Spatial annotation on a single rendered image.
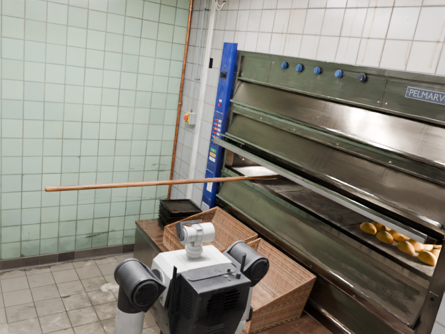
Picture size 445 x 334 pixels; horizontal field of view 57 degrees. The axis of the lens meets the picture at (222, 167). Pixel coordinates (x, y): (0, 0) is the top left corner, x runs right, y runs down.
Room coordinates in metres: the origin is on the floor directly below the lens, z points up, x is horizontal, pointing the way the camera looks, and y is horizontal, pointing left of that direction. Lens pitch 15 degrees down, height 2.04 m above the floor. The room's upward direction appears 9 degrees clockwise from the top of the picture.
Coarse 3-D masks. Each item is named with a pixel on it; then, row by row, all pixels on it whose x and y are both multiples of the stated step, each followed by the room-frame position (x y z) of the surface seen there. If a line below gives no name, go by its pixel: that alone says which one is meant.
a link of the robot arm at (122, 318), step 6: (120, 312) 1.10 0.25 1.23; (144, 312) 1.14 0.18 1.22; (120, 318) 1.10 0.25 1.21; (126, 318) 1.09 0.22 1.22; (132, 318) 1.09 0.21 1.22; (138, 318) 1.11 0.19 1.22; (120, 324) 1.09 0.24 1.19; (126, 324) 1.09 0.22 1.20; (132, 324) 1.09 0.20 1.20; (138, 324) 1.11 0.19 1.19; (114, 330) 1.12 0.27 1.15; (120, 330) 1.09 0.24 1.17; (126, 330) 1.09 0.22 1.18; (132, 330) 1.09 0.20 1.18; (138, 330) 1.11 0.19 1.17
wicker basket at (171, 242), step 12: (192, 216) 3.01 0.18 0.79; (204, 216) 3.08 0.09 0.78; (216, 216) 3.11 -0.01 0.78; (228, 216) 3.01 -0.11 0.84; (168, 228) 2.86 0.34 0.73; (216, 228) 3.05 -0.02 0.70; (228, 228) 2.96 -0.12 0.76; (240, 228) 2.86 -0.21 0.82; (168, 240) 2.91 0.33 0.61; (216, 240) 3.01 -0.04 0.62; (240, 240) 2.81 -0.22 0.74; (252, 240) 2.69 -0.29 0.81
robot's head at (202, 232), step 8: (200, 224) 1.30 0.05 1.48; (208, 224) 1.31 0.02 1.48; (192, 232) 1.26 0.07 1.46; (200, 232) 1.27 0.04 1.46; (208, 232) 1.28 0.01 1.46; (192, 240) 1.25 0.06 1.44; (200, 240) 1.27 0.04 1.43; (208, 240) 1.28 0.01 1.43; (192, 248) 1.26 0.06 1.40; (200, 248) 1.27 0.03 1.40
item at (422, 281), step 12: (228, 168) 3.18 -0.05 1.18; (252, 180) 2.94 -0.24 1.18; (264, 192) 2.76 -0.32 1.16; (276, 192) 2.74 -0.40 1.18; (288, 204) 2.55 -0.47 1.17; (312, 216) 2.37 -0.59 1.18; (324, 228) 2.27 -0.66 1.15; (336, 228) 2.23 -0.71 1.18; (348, 240) 2.12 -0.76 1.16; (360, 240) 2.10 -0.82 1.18; (372, 252) 1.99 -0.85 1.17; (384, 252) 1.98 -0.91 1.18; (396, 264) 1.87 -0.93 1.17; (408, 264) 1.88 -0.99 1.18; (408, 276) 1.81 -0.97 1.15; (420, 276) 1.77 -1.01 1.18
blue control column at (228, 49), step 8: (224, 48) 3.36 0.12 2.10; (232, 48) 3.26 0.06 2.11; (224, 56) 3.34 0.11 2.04; (232, 56) 3.25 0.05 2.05; (224, 64) 3.33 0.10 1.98; (232, 64) 3.26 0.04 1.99; (232, 72) 3.26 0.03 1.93; (224, 80) 3.30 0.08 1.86; (224, 88) 3.29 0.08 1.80; (216, 96) 3.38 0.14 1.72; (224, 96) 3.27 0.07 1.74; (216, 104) 3.36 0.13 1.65; (224, 104) 3.26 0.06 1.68; (216, 112) 3.35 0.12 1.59; (224, 112) 3.25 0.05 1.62; (224, 120) 3.26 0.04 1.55; (224, 128) 3.26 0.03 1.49; (208, 152) 3.38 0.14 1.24; (208, 168) 3.35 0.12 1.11; (216, 168) 3.25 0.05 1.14; (208, 176) 3.34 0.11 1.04; (216, 176) 3.26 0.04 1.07; (216, 184) 3.26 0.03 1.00; (208, 192) 3.31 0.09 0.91; (208, 200) 3.29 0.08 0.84
